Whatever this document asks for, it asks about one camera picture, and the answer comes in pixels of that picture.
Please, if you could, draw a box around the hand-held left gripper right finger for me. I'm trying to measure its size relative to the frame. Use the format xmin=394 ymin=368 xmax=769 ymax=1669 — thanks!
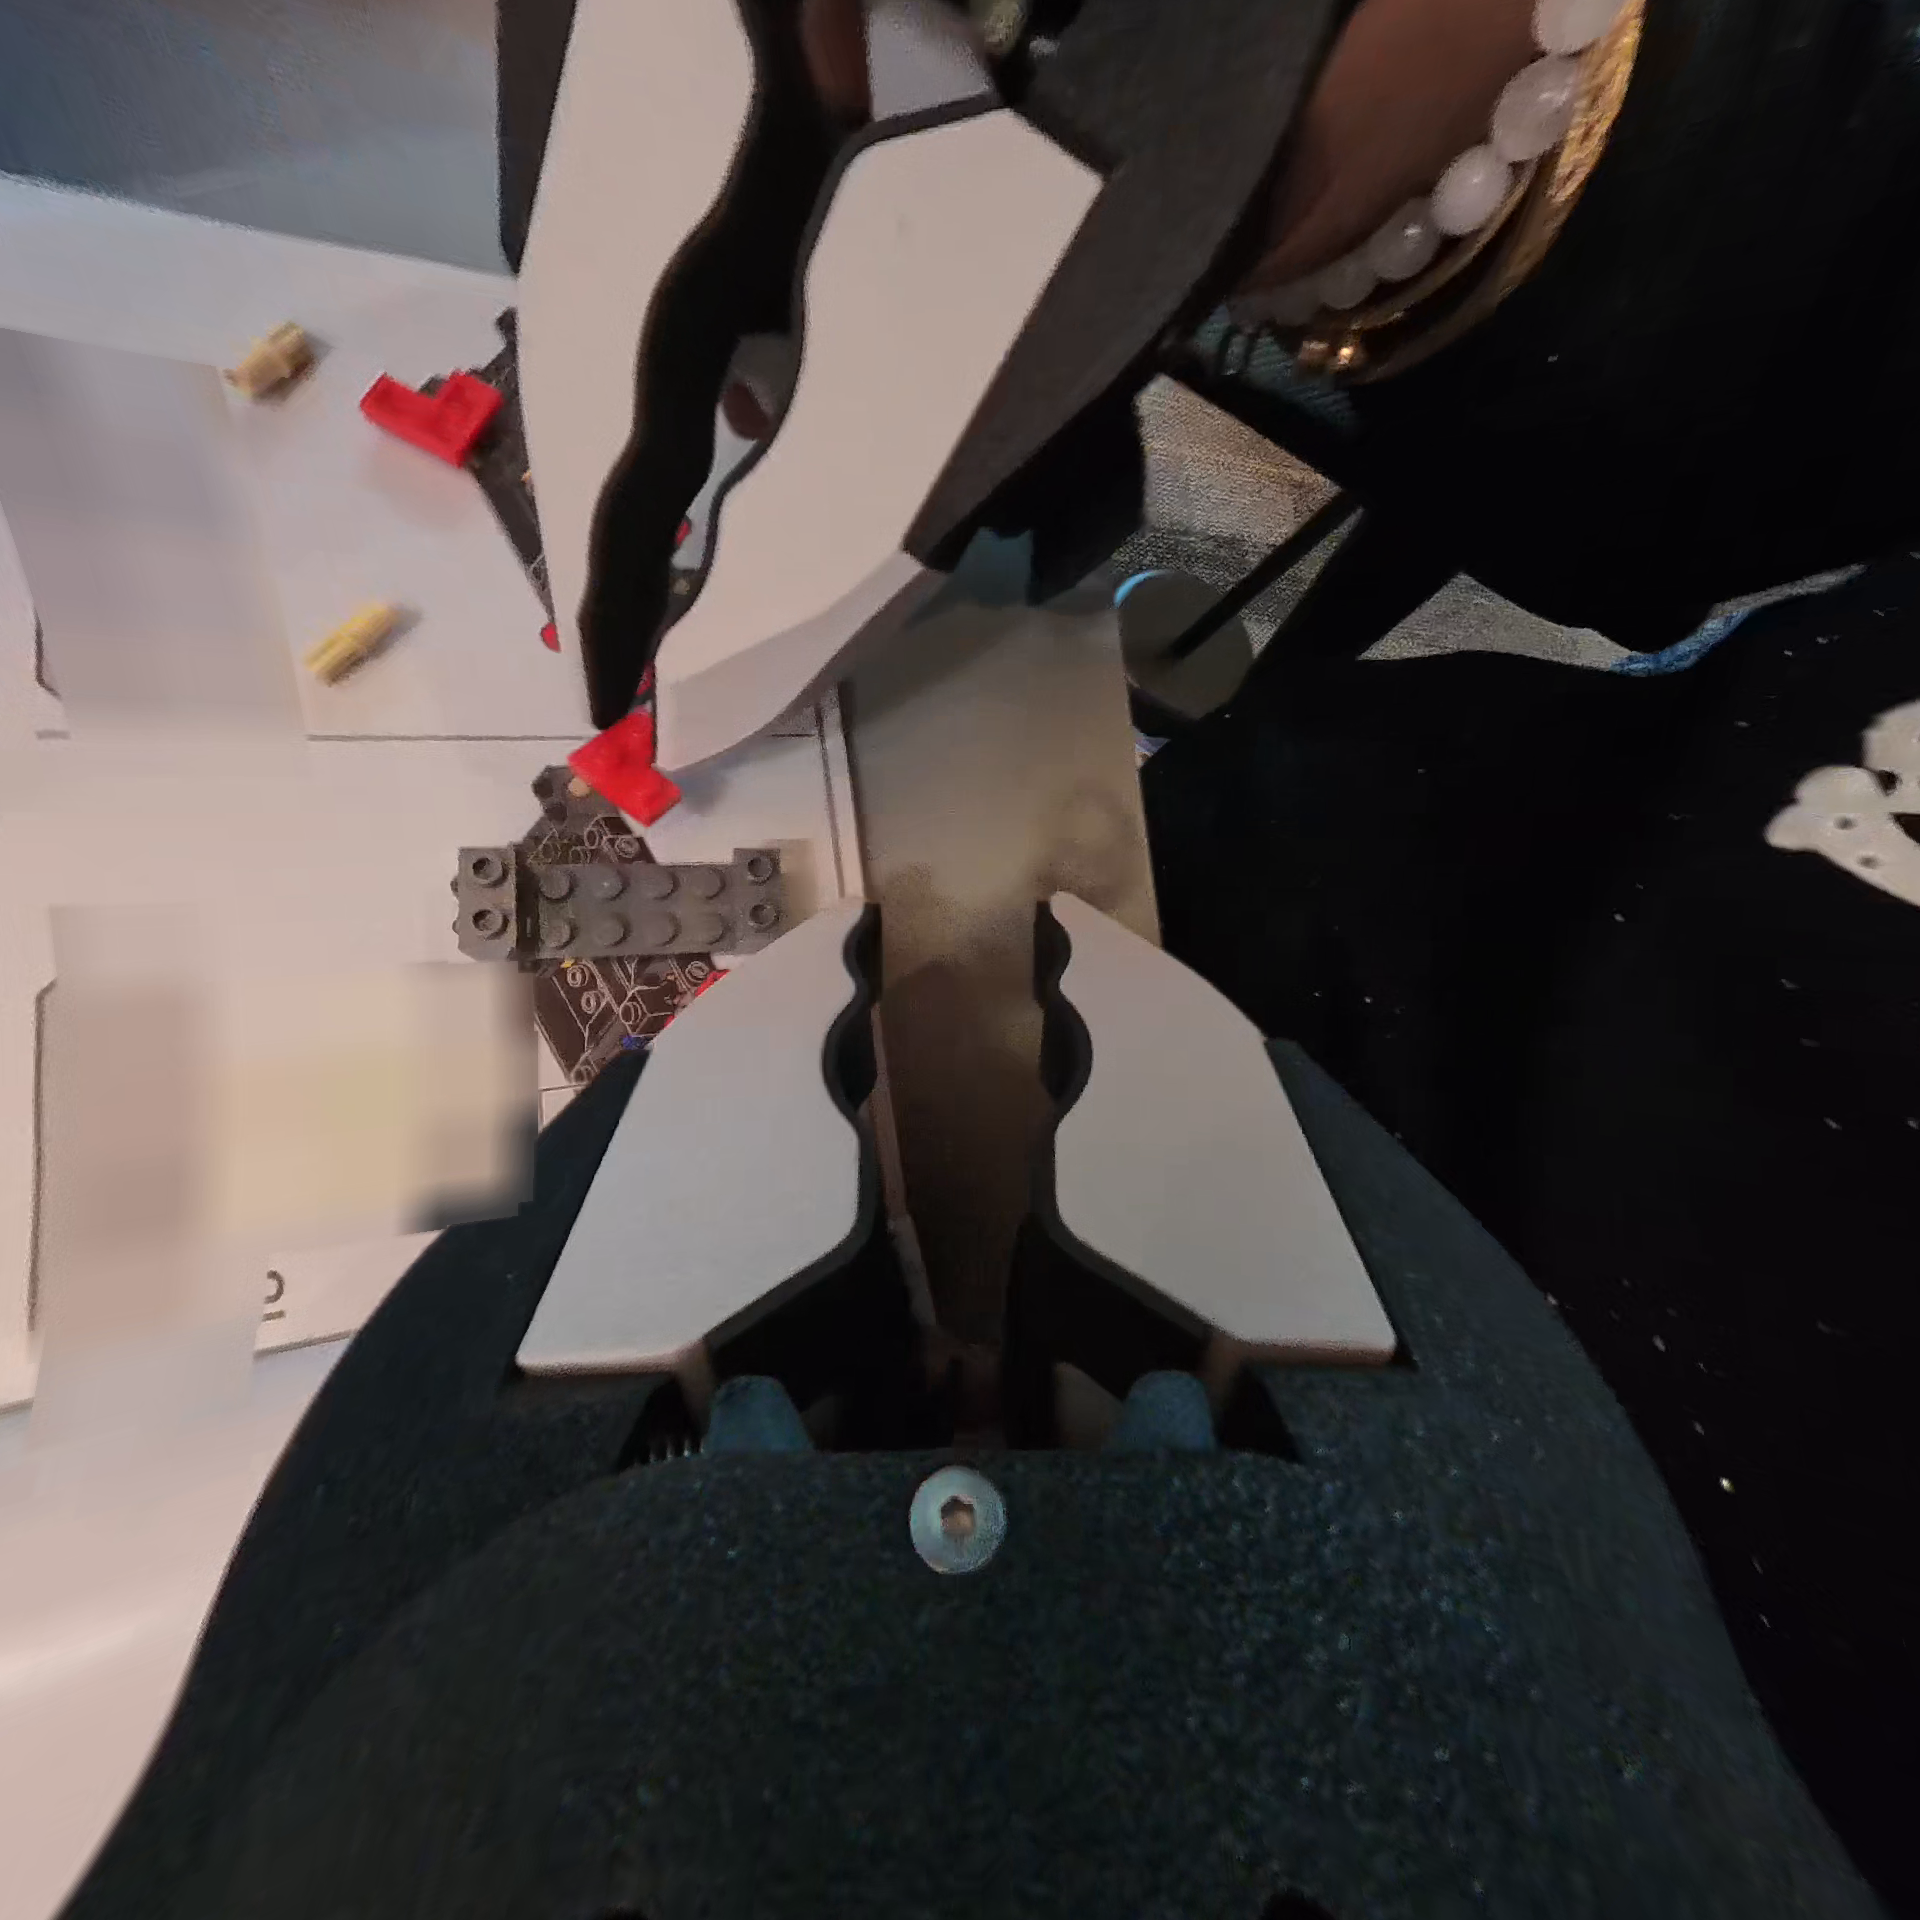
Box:
xmin=1030 ymin=895 xmax=1402 ymax=1370

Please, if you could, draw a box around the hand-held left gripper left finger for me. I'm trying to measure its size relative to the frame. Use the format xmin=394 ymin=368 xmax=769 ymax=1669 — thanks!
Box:
xmin=515 ymin=896 xmax=883 ymax=1376

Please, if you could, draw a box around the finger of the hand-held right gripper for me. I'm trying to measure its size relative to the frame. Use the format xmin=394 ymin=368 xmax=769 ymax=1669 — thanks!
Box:
xmin=509 ymin=0 xmax=821 ymax=732
xmin=651 ymin=103 xmax=1106 ymax=770

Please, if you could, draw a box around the red lego bracket piece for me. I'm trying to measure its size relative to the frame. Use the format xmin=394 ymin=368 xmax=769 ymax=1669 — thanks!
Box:
xmin=358 ymin=368 xmax=502 ymax=471

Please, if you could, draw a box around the dark grey lego assembly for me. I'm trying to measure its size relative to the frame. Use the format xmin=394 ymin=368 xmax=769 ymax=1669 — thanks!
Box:
xmin=458 ymin=765 xmax=797 ymax=1085

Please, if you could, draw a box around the small red lego plate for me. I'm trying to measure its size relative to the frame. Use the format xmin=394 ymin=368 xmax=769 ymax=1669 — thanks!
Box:
xmin=568 ymin=708 xmax=685 ymax=828

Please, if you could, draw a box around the person's right forearm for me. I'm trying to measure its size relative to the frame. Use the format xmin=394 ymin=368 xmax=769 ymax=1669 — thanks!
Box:
xmin=1334 ymin=0 xmax=1920 ymax=650

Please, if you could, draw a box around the tan lego peg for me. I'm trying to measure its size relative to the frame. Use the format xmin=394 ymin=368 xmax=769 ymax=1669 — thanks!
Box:
xmin=304 ymin=604 xmax=404 ymax=687
xmin=222 ymin=320 xmax=318 ymax=401

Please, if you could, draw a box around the lego instruction booklet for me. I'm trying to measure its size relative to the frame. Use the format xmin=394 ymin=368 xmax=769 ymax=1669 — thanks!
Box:
xmin=0 ymin=171 xmax=867 ymax=1413

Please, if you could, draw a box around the person's right hand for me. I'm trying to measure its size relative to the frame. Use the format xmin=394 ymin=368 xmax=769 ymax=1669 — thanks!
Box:
xmin=1236 ymin=0 xmax=1547 ymax=298

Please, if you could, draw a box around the person's black printed clothing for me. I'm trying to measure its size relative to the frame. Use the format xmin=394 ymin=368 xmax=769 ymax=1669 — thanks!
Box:
xmin=1140 ymin=555 xmax=1920 ymax=1920

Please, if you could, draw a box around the round grey chair caster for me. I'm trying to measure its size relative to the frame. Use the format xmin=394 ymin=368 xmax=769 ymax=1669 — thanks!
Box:
xmin=1117 ymin=570 xmax=1258 ymax=725

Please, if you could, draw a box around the white pearl bracelet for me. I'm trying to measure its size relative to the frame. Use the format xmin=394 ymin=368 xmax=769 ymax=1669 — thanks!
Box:
xmin=1246 ymin=0 xmax=1632 ymax=327

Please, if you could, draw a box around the gold bracelet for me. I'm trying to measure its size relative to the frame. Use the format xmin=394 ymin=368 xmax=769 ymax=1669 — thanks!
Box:
xmin=1296 ymin=0 xmax=1652 ymax=380

